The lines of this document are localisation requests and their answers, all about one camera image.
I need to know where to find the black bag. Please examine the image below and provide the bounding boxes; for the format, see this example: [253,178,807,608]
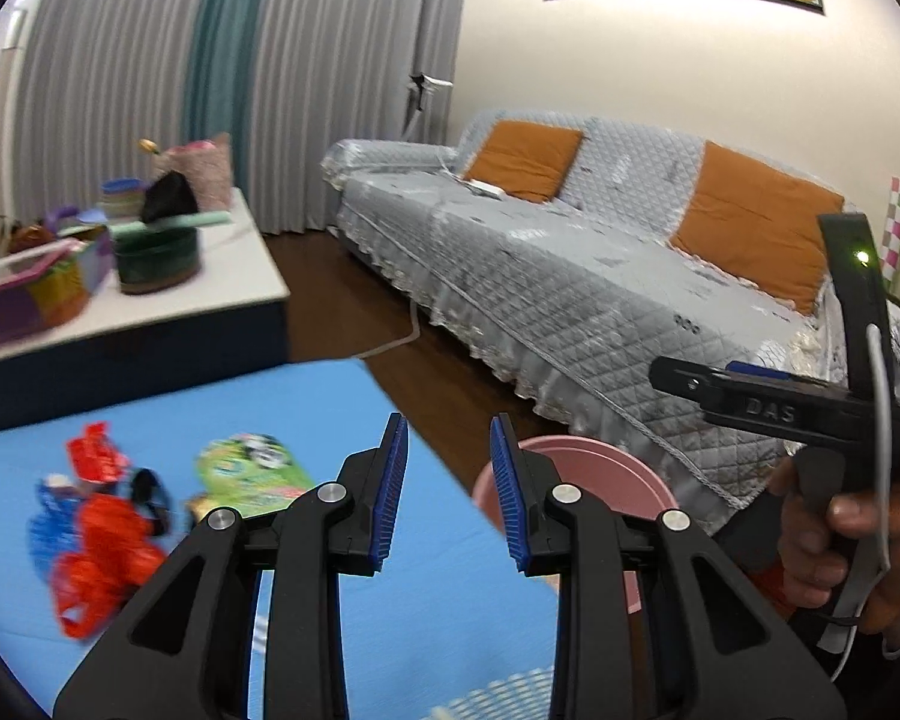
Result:
[141,171,200,224]

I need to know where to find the orange cushion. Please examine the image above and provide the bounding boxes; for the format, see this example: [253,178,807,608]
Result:
[669,140,846,316]
[463,120,584,205]

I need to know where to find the green snack packet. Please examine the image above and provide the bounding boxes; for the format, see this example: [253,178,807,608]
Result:
[195,431,316,518]

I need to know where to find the checkered wrapping paper roll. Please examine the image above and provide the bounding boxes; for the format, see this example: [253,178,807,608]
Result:
[877,176,900,275]

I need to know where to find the green round tin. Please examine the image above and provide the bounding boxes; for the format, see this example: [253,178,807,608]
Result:
[112,227,201,295]

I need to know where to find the grey quilted sofa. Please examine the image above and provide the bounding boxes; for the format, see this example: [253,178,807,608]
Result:
[321,109,900,541]

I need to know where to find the person's right hand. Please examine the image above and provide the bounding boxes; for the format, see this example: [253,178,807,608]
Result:
[769,457,900,659]

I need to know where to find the white and navy coffee table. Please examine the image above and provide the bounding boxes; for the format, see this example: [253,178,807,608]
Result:
[0,187,293,436]

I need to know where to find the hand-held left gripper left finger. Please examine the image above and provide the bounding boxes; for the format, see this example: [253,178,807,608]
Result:
[52,412,410,720]

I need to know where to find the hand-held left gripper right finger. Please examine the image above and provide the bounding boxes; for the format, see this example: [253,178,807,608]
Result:
[490,412,848,720]

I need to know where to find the black elastic band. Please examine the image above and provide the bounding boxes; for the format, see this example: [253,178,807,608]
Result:
[126,469,175,537]

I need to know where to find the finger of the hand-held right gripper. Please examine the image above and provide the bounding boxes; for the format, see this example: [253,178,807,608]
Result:
[726,360,826,392]
[649,356,730,400]

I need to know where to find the blue plastic packet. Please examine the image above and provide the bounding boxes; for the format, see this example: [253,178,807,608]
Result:
[28,476,91,567]

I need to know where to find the orange-red plastic bag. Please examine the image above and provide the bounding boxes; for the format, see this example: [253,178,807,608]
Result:
[51,493,170,640]

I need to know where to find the white floor cable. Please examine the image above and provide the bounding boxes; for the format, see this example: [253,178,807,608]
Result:
[356,300,423,359]

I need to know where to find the grey curtain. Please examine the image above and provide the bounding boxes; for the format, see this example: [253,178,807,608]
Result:
[247,0,472,237]
[0,0,203,215]

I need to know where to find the pink plastic bin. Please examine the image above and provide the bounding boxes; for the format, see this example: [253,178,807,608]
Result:
[471,435,680,616]

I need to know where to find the blue foam mat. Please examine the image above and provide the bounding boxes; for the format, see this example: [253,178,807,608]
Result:
[0,356,563,720]

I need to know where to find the stack of plastic bowls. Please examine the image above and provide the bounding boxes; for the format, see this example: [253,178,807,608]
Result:
[99,178,151,224]

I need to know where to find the mint green roll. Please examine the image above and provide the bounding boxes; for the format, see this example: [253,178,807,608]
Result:
[112,210,232,237]

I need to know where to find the teal curtain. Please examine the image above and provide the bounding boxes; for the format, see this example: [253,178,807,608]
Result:
[184,0,275,188]

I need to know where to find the colourful rectangular box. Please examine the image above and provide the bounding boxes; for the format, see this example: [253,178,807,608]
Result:
[0,229,115,350]

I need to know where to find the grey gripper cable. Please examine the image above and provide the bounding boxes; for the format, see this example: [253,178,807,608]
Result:
[816,324,895,680]

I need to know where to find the red snack wrapper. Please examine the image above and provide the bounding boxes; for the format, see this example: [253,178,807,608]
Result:
[66,422,132,485]

